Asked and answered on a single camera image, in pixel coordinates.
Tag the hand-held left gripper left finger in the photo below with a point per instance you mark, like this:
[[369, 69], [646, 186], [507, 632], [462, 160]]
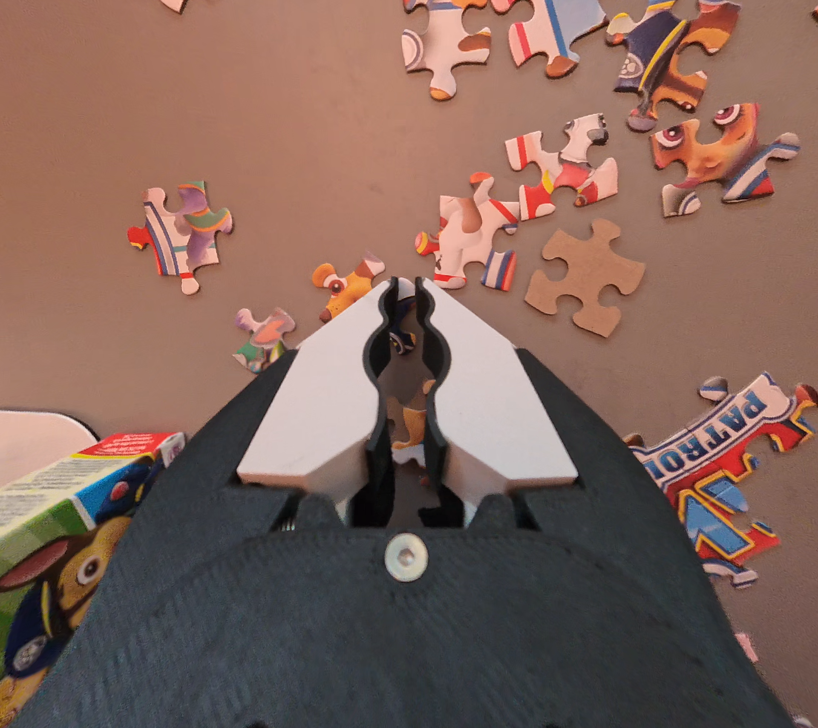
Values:
[[313, 415]]

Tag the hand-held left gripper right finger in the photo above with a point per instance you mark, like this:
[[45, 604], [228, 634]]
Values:
[[505, 415]]

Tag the grey desk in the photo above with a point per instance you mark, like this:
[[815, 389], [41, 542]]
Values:
[[287, 102]]

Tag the green purple puzzle piece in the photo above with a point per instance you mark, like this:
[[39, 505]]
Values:
[[265, 332]]

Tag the orange dog face puzzle piece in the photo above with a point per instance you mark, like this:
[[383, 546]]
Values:
[[342, 287]]

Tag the plain brown cardboard puzzle piece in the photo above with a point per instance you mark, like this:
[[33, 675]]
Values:
[[588, 274]]

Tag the white dog red striped puzzle piece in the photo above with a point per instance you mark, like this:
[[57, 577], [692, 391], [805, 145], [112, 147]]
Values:
[[466, 236]]

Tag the red blue logo puzzle section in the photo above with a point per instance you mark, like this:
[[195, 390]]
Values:
[[716, 440]]

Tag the purple teal striped puzzle piece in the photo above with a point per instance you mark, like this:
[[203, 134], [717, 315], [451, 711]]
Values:
[[185, 229]]

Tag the colourful puzzle box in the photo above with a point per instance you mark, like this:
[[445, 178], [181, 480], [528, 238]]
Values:
[[57, 498]]

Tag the orange dog eyes puzzle piece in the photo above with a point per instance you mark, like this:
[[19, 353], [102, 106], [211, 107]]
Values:
[[709, 159]]

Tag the white orange puzzle piece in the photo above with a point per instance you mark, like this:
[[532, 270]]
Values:
[[441, 38]]

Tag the navy uniform dog puzzle piece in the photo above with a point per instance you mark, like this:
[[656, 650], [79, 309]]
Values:
[[658, 44]]

